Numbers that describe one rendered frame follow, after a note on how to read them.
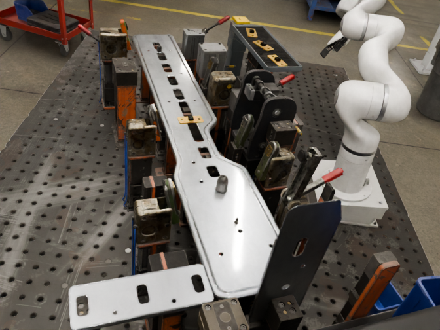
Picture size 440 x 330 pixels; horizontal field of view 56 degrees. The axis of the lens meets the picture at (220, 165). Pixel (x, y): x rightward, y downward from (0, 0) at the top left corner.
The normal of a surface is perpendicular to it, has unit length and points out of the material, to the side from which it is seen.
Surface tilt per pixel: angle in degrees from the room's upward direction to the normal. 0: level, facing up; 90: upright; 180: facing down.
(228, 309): 0
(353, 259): 0
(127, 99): 90
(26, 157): 0
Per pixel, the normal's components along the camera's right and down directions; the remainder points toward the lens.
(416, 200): 0.14, -0.76
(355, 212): -0.04, 0.63
